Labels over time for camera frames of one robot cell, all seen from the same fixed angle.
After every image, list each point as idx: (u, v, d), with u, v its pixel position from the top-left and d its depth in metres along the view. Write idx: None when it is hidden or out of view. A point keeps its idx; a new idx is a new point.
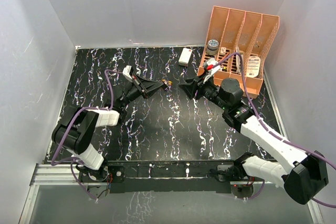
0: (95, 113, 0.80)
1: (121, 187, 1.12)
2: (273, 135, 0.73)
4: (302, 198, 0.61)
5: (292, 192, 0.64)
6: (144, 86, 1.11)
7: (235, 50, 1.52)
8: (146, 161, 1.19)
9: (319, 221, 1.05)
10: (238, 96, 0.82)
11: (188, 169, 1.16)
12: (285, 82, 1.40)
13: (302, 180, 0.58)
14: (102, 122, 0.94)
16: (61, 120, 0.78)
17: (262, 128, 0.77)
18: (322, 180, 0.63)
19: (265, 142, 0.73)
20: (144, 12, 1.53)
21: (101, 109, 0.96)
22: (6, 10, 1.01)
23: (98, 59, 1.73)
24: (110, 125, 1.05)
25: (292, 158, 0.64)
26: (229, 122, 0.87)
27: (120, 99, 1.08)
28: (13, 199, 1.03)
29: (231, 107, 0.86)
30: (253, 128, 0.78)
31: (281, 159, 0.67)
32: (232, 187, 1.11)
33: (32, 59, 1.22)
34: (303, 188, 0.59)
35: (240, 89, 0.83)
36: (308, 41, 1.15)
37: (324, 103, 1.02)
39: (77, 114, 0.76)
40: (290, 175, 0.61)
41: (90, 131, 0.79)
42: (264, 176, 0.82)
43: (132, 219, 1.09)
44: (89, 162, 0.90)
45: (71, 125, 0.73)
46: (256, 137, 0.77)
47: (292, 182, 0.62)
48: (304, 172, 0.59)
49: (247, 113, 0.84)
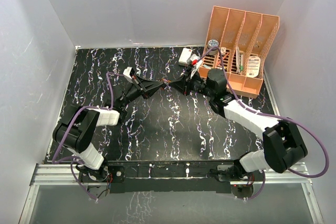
0: (96, 112, 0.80)
1: (121, 187, 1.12)
2: (249, 110, 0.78)
4: (280, 164, 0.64)
5: (272, 162, 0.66)
6: (144, 86, 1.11)
7: (235, 50, 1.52)
8: (146, 161, 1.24)
9: (319, 221, 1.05)
10: (221, 84, 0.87)
11: (188, 169, 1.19)
12: (284, 81, 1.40)
13: (272, 142, 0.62)
14: (103, 121, 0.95)
16: (61, 119, 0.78)
17: (240, 107, 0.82)
18: (298, 147, 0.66)
19: (243, 118, 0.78)
20: (144, 12, 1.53)
21: (101, 108, 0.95)
22: (6, 10, 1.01)
23: (98, 59, 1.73)
24: (110, 124, 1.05)
25: (264, 124, 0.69)
26: (214, 108, 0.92)
27: (120, 99, 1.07)
28: (13, 200, 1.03)
29: (216, 95, 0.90)
30: (232, 108, 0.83)
31: (256, 127, 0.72)
32: (232, 187, 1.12)
33: (32, 59, 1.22)
34: (277, 152, 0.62)
35: (224, 78, 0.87)
36: (308, 41, 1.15)
37: (324, 103, 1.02)
39: (79, 112, 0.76)
40: (264, 141, 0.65)
41: (91, 129, 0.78)
42: (256, 164, 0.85)
43: (132, 219, 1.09)
44: (90, 161, 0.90)
45: (72, 123, 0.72)
46: (236, 116, 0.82)
47: (267, 149, 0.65)
48: (274, 134, 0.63)
49: (231, 100, 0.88)
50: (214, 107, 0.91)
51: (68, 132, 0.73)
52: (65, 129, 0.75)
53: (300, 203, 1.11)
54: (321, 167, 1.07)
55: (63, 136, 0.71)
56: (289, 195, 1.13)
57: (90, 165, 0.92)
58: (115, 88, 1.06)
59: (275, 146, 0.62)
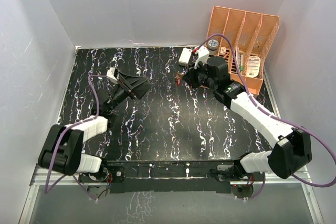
0: (80, 131, 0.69)
1: (121, 187, 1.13)
2: (262, 111, 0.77)
4: (284, 173, 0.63)
5: (275, 169, 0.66)
6: (128, 83, 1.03)
7: (235, 50, 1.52)
8: (146, 161, 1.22)
9: (319, 221, 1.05)
10: (222, 70, 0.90)
11: (188, 169, 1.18)
12: (285, 81, 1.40)
13: (284, 152, 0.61)
14: (90, 135, 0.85)
16: (44, 145, 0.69)
17: (251, 103, 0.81)
18: (305, 157, 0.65)
19: (254, 119, 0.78)
20: (144, 12, 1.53)
21: (86, 121, 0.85)
22: (5, 10, 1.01)
23: (98, 59, 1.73)
24: (100, 132, 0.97)
25: (276, 131, 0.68)
26: (220, 98, 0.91)
27: (107, 103, 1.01)
28: (13, 199, 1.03)
29: (219, 83, 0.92)
30: (243, 104, 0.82)
31: (268, 132, 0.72)
32: (232, 187, 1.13)
33: (32, 58, 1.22)
34: (286, 162, 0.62)
35: (224, 64, 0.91)
36: (309, 41, 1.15)
37: (324, 103, 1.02)
39: (61, 138, 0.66)
40: (274, 150, 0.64)
41: (78, 150, 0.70)
42: (257, 165, 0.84)
43: (132, 219, 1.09)
44: (86, 170, 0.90)
45: (55, 148, 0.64)
46: (245, 113, 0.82)
47: (275, 157, 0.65)
48: (287, 145, 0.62)
49: (238, 89, 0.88)
50: (220, 96, 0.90)
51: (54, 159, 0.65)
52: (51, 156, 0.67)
53: (299, 203, 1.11)
54: (321, 168, 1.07)
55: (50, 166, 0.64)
56: (289, 194, 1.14)
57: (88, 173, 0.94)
58: (99, 92, 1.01)
59: (287, 157, 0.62)
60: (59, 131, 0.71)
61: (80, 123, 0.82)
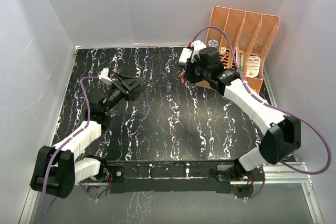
0: (69, 153, 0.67)
1: (121, 187, 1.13)
2: (255, 98, 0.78)
4: (273, 157, 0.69)
5: (266, 152, 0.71)
6: (126, 84, 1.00)
7: (235, 50, 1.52)
8: (146, 161, 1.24)
9: (319, 221, 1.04)
10: (213, 56, 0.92)
11: (188, 169, 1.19)
12: (285, 81, 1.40)
13: (275, 139, 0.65)
14: (82, 148, 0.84)
16: (34, 170, 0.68)
17: (244, 91, 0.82)
18: (294, 143, 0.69)
19: (247, 105, 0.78)
20: (144, 12, 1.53)
21: (76, 135, 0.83)
22: (5, 10, 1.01)
23: (98, 59, 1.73)
24: (94, 138, 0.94)
25: (269, 118, 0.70)
26: (214, 85, 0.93)
27: (103, 103, 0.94)
28: (13, 200, 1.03)
29: (212, 72, 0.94)
30: (237, 91, 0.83)
31: (260, 119, 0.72)
32: (232, 187, 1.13)
33: (32, 58, 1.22)
34: (276, 148, 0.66)
35: (215, 51, 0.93)
36: (309, 41, 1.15)
37: (324, 103, 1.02)
39: (51, 164, 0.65)
40: (266, 135, 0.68)
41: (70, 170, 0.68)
42: (254, 160, 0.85)
43: (132, 219, 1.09)
44: (84, 178, 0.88)
45: (47, 172, 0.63)
46: (238, 100, 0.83)
47: (266, 142, 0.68)
48: (278, 131, 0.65)
49: (232, 75, 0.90)
50: (214, 83, 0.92)
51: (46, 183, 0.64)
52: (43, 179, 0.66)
53: (299, 203, 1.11)
54: (320, 167, 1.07)
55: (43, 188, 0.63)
56: (289, 194, 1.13)
57: (87, 177, 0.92)
58: (91, 94, 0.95)
59: (277, 142, 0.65)
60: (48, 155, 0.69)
61: (70, 139, 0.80)
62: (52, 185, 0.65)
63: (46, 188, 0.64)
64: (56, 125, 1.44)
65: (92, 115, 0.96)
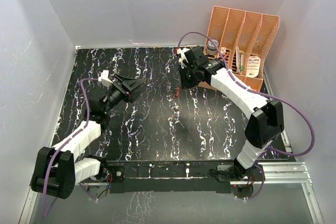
0: (69, 154, 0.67)
1: (121, 187, 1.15)
2: (239, 85, 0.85)
4: (259, 141, 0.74)
5: (253, 138, 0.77)
6: (127, 85, 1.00)
7: (235, 50, 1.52)
8: (146, 161, 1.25)
9: (319, 221, 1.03)
10: (196, 51, 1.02)
11: (188, 169, 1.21)
12: (285, 81, 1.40)
13: (259, 123, 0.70)
14: (81, 148, 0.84)
16: (34, 171, 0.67)
17: (229, 78, 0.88)
18: (278, 126, 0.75)
19: (232, 92, 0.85)
20: (144, 12, 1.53)
21: (75, 136, 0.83)
22: (5, 9, 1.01)
23: (98, 59, 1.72)
24: (93, 138, 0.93)
25: (252, 104, 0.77)
26: (200, 75, 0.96)
27: (103, 101, 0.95)
28: (13, 199, 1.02)
29: (198, 64, 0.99)
30: (222, 79, 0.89)
31: (244, 105, 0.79)
32: (232, 187, 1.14)
33: (32, 58, 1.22)
34: (261, 131, 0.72)
35: (197, 47, 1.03)
36: (309, 41, 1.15)
37: (325, 103, 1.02)
39: (51, 164, 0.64)
40: (250, 120, 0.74)
41: (71, 171, 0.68)
42: (248, 153, 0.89)
43: (132, 219, 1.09)
44: (84, 178, 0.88)
45: (48, 172, 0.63)
46: (224, 87, 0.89)
47: (251, 127, 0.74)
48: (261, 116, 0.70)
49: (217, 65, 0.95)
50: (200, 73, 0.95)
51: (46, 183, 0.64)
52: (43, 180, 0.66)
53: (299, 203, 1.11)
54: (320, 167, 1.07)
55: (43, 189, 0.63)
56: (289, 194, 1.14)
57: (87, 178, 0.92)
58: (91, 93, 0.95)
59: (261, 127, 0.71)
60: (48, 156, 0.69)
61: (69, 139, 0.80)
62: (52, 185, 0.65)
63: (46, 188, 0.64)
64: (56, 125, 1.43)
65: (91, 115, 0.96)
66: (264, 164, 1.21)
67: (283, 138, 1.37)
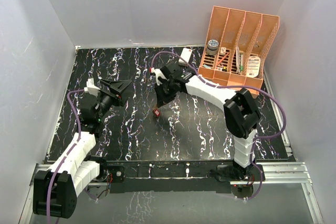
0: (67, 176, 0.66)
1: (121, 187, 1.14)
2: (209, 85, 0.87)
4: (241, 131, 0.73)
5: (234, 130, 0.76)
6: (115, 87, 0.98)
7: (235, 50, 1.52)
8: (146, 161, 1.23)
9: (319, 221, 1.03)
10: (170, 65, 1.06)
11: (188, 169, 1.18)
12: (284, 81, 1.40)
13: (232, 112, 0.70)
14: (79, 163, 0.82)
16: (34, 195, 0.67)
17: (201, 82, 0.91)
18: (253, 112, 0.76)
19: (205, 93, 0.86)
20: (144, 12, 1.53)
21: (70, 152, 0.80)
22: (5, 10, 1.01)
23: (98, 59, 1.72)
24: (89, 149, 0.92)
25: (223, 97, 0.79)
26: (177, 87, 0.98)
27: (95, 108, 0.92)
28: (14, 199, 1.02)
29: (172, 78, 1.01)
30: (195, 84, 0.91)
31: (218, 101, 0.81)
32: (232, 187, 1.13)
33: (32, 58, 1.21)
34: (238, 120, 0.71)
35: (170, 62, 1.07)
36: (309, 41, 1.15)
37: (324, 103, 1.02)
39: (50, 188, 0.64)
40: (225, 112, 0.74)
41: (71, 190, 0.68)
42: (240, 150, 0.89)
43: (132, 219, 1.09)
44: (86, 183, 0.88)
45: (49, 195, 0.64)
46: (199, 92, 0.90)
47: (228, 119, 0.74)
48: (233, 105, 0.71)
49: (189, 74, 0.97)
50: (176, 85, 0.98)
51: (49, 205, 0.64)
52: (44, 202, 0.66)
53: (298, 203, 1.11)
54: (320, 167, 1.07)
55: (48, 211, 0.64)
56: (288, 194, 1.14)
57: (90, 180, 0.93)
58: (83, 102, 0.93)
59: (236, 116, 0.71)
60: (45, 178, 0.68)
61: (64, 157, 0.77)
62: (55, 205, 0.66)
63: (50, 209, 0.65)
64: (56, 125, 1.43)
65: (84, 124, 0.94)
66: (264, 164, 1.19)
67: (283, 138, 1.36)
